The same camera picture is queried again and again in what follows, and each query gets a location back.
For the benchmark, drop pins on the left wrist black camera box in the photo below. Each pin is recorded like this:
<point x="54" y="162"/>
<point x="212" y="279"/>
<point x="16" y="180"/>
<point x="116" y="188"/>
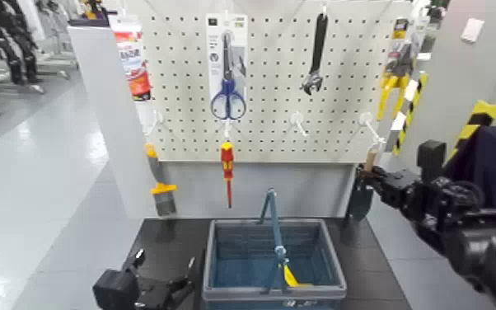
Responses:
<point x="116" y="289"/>

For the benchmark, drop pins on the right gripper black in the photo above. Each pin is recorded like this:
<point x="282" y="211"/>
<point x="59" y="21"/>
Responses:
<point x="399" y="188"/>

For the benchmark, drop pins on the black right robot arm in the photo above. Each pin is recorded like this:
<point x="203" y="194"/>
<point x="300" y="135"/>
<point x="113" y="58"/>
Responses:
<point x="481" y="242"/>

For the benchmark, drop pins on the yellow black striped slim post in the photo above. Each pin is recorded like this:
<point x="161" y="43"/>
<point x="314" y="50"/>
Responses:
<point x="411" y="108"/>

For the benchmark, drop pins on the yellow black striped wide post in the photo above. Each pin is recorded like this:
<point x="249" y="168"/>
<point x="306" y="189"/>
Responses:
<point x="481" y="112"/>

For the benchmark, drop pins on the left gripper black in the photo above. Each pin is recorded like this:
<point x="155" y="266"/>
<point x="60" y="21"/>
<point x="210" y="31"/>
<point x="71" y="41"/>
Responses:
<point x="161" y="296"/>

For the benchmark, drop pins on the beige pegboard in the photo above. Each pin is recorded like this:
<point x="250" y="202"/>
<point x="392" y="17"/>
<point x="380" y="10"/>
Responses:
<point x="269" y="143"/>

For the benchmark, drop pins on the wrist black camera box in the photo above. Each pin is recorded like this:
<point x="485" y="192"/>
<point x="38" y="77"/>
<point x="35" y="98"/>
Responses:
<point x="432" y="158"/>
<point x="116" y="289"/>

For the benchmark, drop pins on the blue scissors on packaging card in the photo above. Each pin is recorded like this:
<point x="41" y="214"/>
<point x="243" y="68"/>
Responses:
<point x="228" y="93"/>

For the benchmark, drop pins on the yellow plastic piece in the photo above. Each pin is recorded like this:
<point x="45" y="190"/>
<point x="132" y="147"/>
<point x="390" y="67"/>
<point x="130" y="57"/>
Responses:
<point x="290" y="277"/>

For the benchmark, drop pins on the blue crate with grey rim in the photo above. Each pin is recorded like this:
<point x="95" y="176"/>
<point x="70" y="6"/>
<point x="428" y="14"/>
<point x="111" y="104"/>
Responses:
<point x="248" y="264"/>

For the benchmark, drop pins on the red white sealant tube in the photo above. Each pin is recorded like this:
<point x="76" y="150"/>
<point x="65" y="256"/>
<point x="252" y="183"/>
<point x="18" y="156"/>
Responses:
<point x="131" y="65"/>

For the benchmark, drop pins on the white pegboard hook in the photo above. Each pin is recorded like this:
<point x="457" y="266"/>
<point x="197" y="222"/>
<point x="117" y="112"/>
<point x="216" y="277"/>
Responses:
<point x="370" y="124"/>
<point x="156" y="119"/>
<point x="227" y="126"/>
<point x="296" y="120"/>

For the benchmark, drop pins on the black background robot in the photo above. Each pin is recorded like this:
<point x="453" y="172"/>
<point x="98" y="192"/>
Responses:
<point x="14" y="56"/>

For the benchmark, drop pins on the white wall switch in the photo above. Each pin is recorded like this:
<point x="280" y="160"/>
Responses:
<point x="473" y="29"/>

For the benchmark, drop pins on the red yellow screwdriver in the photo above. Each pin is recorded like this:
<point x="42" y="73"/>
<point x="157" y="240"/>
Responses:
<point x="227" y="160"/>

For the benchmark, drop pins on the grey display panel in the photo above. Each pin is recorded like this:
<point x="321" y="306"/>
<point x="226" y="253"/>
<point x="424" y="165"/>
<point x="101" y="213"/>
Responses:
<point x="101" y="130"/>

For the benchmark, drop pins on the black adjustable wrench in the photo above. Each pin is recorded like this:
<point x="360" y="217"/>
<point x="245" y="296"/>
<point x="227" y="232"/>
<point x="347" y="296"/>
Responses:
<point x="318" y="43"/>

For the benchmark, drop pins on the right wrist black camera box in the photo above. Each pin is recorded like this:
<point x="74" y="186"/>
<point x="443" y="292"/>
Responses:
<point x="432" y="158"/>

